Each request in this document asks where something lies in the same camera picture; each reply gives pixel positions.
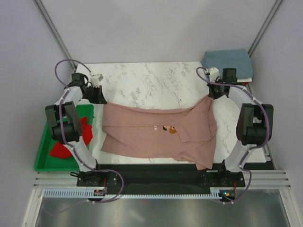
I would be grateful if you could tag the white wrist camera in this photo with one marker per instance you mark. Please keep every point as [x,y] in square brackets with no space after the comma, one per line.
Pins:
[96,79]
[213,74]

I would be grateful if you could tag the green plastic tray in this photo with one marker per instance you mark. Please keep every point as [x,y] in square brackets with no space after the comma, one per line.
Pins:
[46,163]

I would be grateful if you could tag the aluminium front rail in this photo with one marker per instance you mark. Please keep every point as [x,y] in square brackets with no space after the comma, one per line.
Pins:
[264,179]

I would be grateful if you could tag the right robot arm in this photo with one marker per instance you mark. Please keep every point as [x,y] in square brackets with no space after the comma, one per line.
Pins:
[254,126]

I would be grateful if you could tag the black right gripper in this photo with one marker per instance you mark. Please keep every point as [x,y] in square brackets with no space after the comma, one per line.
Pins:
[215,96]

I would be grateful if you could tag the left aluminium frame post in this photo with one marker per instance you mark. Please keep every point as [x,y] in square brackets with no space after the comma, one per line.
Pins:
[52,27]

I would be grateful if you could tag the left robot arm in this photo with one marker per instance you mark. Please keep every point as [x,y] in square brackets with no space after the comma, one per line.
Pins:
[64,121]

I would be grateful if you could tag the white slotted cable duct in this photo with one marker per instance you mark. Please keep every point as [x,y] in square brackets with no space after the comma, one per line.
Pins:
[100,194]

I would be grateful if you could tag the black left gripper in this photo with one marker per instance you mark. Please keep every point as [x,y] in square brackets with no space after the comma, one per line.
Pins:
[100,98]

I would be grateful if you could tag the pink printed t-shirt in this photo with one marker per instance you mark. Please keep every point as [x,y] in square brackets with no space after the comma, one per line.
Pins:
[186,134]

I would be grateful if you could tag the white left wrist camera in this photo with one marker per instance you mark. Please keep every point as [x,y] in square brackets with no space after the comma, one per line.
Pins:
[96,79]

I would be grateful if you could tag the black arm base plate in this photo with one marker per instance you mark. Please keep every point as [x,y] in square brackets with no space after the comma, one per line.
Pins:
[108,173]

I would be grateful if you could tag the folded blue t-shirt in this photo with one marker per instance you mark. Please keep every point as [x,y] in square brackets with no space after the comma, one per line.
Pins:
[221,59]

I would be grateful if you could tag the right aluminium frame post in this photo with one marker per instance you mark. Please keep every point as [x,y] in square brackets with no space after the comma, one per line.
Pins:
[265,26]

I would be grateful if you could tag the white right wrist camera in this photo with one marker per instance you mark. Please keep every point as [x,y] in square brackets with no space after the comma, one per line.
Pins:
[213,74]

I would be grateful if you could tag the aluminium frame post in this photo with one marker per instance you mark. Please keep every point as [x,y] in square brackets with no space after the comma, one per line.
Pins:
[52,27]
[265,26]

